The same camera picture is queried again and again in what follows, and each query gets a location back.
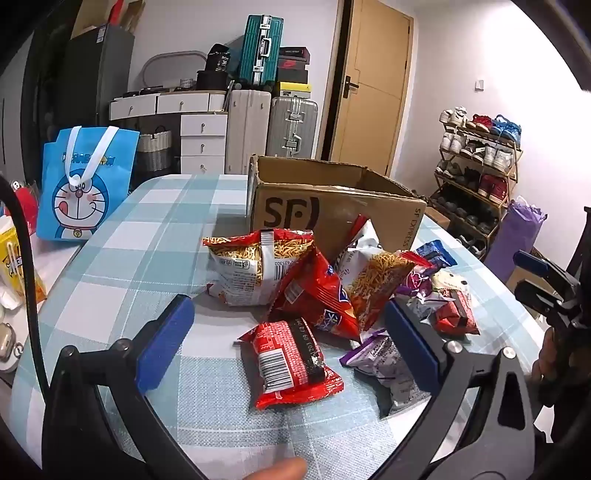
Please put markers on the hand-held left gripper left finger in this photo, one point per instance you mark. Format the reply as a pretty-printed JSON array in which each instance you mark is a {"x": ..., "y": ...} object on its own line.
[{"x": 166, "y": 341}]

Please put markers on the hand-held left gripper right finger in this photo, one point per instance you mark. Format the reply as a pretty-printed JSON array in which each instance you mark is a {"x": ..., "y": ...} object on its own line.
[{"x": 411, "y": 346}]

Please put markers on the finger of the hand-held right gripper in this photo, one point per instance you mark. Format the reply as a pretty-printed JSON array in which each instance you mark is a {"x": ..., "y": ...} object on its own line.
[
  {"x": 531, "y": 262},
  {"x": 535, "y": 295}
]

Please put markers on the purple white snack packet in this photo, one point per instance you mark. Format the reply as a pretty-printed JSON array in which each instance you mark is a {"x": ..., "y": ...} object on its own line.
[{"x": 376, "y": 360}]

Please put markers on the white silver snack packet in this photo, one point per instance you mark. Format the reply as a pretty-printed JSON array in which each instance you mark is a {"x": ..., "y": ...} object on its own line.
[{"x": 427, "y": 305}]

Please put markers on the purple cartoon snack packet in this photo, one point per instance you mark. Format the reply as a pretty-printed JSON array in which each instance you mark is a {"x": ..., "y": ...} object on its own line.
[{"x": 415, "y": 281}]

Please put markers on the small red snack packet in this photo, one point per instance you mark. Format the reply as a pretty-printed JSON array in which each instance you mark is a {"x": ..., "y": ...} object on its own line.
[{"x": 286, "y": 364}]

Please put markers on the brown cardboard box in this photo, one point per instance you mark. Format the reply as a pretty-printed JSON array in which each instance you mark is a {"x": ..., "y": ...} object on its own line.
[{"x": 286, "y": 207}]

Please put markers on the person's right hand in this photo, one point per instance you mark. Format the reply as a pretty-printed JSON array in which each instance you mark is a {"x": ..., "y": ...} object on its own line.
[{"x": 544, "y": 355}]

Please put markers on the person's left hand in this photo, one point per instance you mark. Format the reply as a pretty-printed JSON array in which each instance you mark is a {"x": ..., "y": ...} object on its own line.
[{"x": 277, "y": 470}]

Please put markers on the purple bag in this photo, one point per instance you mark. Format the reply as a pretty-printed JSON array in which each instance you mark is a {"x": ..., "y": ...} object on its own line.
[{"x": 515, "y": 240}]

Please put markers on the red black snack packet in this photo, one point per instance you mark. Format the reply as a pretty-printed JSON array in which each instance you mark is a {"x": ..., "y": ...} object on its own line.
[{"x": 457, "y": 314}]

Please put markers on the white cartoon snack packet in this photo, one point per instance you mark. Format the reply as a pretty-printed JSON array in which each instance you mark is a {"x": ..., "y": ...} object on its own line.
[{"x": 450, "y": 280}]

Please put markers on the white orange noodle snack bag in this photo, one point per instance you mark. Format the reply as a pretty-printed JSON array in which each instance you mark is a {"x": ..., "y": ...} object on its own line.
[{"x": 374, "y": 277}]

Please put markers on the wooden shoe rack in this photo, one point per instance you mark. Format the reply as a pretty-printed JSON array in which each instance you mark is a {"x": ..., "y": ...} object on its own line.
[{"x": 508, "y": 184}]

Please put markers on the blue snack packet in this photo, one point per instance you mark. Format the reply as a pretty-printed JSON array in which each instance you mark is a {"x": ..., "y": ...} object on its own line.
[{"x": 436, "y": 253}]

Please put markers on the red noodle snack bag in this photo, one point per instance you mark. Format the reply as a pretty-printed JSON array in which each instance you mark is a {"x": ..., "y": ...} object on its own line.
[{"x": 240, "y": 277}]

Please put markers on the small cardboard box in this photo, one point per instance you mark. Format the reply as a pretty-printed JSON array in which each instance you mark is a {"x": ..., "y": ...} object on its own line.
[{"x": 437, "y": 217}]

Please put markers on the red chip bag blue logo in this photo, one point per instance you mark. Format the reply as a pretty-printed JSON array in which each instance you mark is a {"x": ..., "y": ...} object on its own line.
[{"x": 314, "y": 295}]

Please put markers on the rows of shoes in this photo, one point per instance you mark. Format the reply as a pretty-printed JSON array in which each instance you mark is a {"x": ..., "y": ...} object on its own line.
[{"x": 485, "y": 152}]

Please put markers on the white earbuds case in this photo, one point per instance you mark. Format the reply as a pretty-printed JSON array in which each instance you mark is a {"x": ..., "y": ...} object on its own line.
[{"x": 9, "y": 346}]

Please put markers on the blue cartoon tote bag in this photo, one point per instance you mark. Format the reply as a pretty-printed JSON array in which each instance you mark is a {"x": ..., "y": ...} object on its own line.
[{"x": 87, "y": 194}]

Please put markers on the yellow white carton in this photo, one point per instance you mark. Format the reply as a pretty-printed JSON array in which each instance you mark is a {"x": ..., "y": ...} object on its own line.
[{"x": 16, "y": 258}]

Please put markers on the woven basket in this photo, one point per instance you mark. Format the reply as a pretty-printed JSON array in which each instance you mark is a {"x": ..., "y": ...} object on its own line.
[{"x": 154, "y": 150}]

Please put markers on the red soft item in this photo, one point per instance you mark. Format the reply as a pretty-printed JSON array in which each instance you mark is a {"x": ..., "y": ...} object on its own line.
[{"x": 27, "y": 207}]

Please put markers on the white drawer dresser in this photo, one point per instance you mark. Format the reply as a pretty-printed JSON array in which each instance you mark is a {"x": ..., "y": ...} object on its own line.
[{"x": 203, "y": 138}]

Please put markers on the beige suitcase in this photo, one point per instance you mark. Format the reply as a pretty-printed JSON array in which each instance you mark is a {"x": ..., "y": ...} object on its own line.
[{"x": 247, "y": 134}]

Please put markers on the wooden door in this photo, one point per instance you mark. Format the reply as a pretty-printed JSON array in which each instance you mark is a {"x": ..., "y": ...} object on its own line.
[{"x": 374, "y": 83}]

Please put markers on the silver suitcase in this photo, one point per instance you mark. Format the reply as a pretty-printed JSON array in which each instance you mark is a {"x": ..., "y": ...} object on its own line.
[{"x": 293, "y": 127}]

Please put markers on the black round box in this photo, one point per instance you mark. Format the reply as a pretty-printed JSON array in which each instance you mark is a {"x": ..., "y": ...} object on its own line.
[{"x": 212, "y": 81}]

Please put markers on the dark grey fridge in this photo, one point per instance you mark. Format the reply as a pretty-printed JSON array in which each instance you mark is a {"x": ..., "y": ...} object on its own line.
[{"x": 99, "y": 78}]

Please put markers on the grey oval mirror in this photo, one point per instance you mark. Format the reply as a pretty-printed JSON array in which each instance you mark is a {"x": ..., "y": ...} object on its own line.
[{"x": 173, "y": 62}]

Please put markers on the black yellow shoe box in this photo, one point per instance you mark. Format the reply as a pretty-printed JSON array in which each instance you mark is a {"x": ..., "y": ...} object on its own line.
[{"x": 293, "y": 89}]

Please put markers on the black printed box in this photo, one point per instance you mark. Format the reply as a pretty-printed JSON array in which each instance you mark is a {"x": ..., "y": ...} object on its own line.
[{"x": 218, "y": 57}]

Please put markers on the plain black shoe box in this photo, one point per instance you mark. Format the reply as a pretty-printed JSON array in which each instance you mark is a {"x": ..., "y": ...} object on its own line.
[{"x": 293, "y": 76}]

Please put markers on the red black shoe box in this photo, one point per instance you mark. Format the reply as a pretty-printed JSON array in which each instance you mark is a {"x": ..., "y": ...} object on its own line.
[{"x": 292, "y": 64}]

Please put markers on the teal suitcase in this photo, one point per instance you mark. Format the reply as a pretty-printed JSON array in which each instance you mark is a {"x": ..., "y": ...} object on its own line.
[{"x": 258, "y": 50}]

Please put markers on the large cardboard box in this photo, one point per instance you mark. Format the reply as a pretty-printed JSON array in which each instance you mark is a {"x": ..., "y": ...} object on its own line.
[{"x": 106, "y": 16}]

